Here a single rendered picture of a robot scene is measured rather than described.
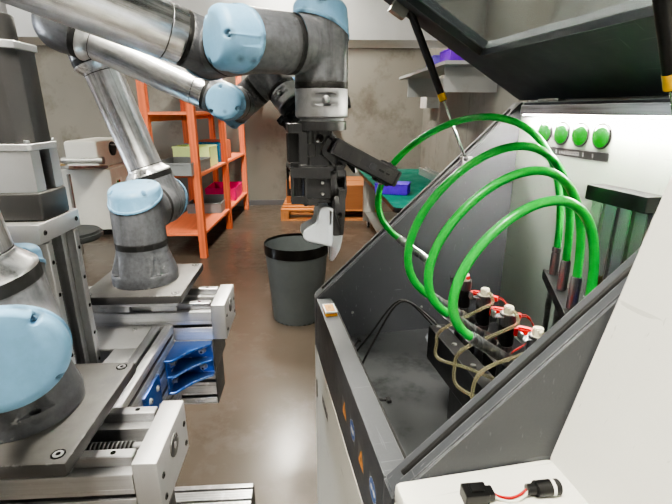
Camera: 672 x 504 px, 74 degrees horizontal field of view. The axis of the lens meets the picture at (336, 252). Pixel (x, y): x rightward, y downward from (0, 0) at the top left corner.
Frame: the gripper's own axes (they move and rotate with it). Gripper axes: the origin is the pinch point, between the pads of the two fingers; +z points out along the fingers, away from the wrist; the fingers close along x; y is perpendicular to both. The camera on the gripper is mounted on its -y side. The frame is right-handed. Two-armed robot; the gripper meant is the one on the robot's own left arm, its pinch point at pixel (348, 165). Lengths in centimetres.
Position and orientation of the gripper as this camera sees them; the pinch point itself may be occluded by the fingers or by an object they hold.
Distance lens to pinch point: 102.5
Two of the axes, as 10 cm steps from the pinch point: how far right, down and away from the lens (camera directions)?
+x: -4.1, 0.6, -9.1
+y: -7.2, 5.9, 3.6
